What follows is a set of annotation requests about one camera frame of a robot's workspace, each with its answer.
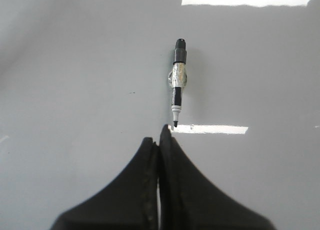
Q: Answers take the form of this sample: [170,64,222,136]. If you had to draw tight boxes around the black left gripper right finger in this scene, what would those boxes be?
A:
[159,125,275,229]

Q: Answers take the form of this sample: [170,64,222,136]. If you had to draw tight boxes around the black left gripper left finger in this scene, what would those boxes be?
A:
[51,137,159,229]

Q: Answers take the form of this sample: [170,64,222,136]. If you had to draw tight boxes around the black whiteboard marker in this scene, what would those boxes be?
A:
[168,38,187,128]

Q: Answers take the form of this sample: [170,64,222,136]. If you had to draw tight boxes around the white whiteboard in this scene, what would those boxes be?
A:
[0,0,320,229]

